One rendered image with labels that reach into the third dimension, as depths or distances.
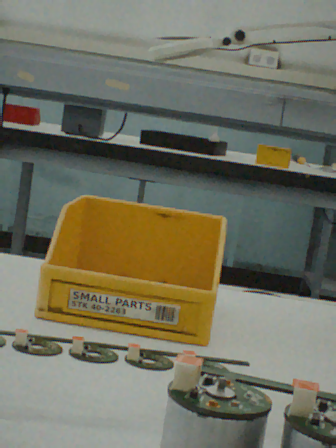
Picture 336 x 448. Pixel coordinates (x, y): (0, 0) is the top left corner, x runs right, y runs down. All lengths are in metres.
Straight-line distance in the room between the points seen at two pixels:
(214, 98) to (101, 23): 2.25
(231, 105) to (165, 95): 0.19
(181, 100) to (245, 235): 2.24
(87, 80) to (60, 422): 2.16
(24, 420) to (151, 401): 0.06
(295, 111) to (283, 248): 2.25
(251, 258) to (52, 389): 4.28
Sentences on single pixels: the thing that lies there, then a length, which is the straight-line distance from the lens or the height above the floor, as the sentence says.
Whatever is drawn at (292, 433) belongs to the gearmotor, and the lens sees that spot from 0.20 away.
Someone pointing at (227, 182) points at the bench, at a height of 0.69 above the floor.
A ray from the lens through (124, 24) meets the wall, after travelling 4.63.
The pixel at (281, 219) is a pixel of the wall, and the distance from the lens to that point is 4.63.
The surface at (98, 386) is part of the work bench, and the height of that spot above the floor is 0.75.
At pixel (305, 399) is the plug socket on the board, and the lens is 0.20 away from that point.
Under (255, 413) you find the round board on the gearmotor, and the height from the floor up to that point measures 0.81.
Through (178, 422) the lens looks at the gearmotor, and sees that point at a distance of 0.20.
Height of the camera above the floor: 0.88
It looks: 8 degrees down
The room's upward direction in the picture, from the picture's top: 9 degrees clockwise
